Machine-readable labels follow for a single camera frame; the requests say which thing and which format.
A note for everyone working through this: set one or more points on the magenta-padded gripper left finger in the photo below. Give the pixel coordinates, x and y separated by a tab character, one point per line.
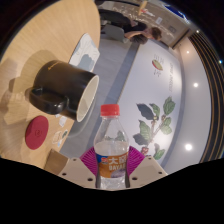
81	171

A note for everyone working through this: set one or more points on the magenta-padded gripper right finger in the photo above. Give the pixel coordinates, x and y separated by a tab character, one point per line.
143	170

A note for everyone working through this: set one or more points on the clear red-capped water bottle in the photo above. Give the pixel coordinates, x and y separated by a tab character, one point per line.
111	156

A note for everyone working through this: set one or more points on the brown cardboard box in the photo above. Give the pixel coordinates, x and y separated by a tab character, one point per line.
56	162

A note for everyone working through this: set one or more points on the round ceiling lights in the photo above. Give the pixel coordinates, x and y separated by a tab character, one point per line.
188	146

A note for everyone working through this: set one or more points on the flat round red coaster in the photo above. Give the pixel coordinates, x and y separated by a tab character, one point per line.
36	132

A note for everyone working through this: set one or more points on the black mug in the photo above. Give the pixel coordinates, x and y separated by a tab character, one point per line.
60	85

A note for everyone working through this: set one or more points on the white blue printed paper mat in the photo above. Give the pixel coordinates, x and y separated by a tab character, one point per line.
85	53

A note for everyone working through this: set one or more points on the person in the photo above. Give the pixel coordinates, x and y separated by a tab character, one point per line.
146	33

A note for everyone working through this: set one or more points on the grey shell chair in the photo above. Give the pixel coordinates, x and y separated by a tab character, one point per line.
115	32

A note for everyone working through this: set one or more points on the coffee plant wall mural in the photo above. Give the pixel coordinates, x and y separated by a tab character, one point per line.
150	86

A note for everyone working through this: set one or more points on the small round pedestal table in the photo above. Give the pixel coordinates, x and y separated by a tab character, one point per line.
143	7

